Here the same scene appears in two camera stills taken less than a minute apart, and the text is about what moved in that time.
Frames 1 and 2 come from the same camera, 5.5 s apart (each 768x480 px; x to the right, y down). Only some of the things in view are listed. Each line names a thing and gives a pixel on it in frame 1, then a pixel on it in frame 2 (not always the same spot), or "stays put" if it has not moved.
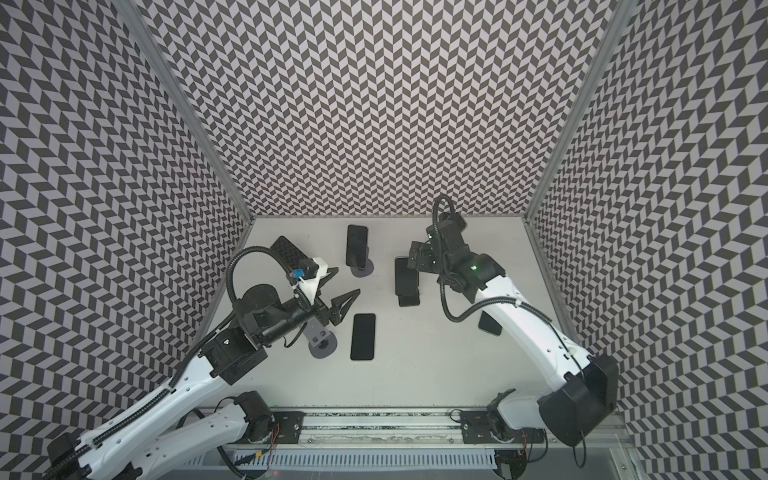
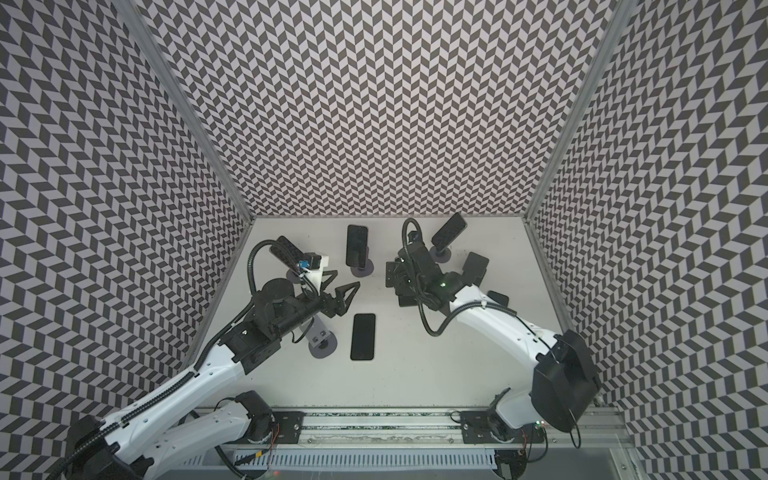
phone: x=356 y=246 stays put
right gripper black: x=422 y=255 → x=396 y=274
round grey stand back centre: x=368 y=269 stays put
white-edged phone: x=363 y=338 stays put
